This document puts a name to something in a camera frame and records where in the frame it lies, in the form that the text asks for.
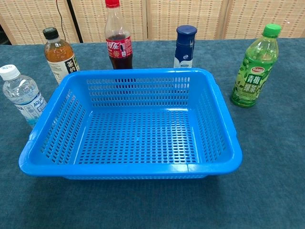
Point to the blue white milk bottle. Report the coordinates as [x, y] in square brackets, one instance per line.
[184, 47]

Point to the brown tea bottle black cap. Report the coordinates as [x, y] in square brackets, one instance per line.
[59, 57]

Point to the green tea bottle green cap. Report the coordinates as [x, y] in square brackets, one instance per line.
[255, 71]

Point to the clear Aquafina water bottle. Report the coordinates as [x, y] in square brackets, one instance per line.
[22, 95]

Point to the blue perforated plastic basket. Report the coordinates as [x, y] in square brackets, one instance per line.
[133, 168]

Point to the cola bottle red cap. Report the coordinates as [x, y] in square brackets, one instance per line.
[119, 51]

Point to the teal table cloth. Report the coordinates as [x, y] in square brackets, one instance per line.
[152, 205]

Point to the bamboo folding screen panel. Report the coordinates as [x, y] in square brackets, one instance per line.
[93, 19]
[33, 16]
[250, 14]
[209, 14]

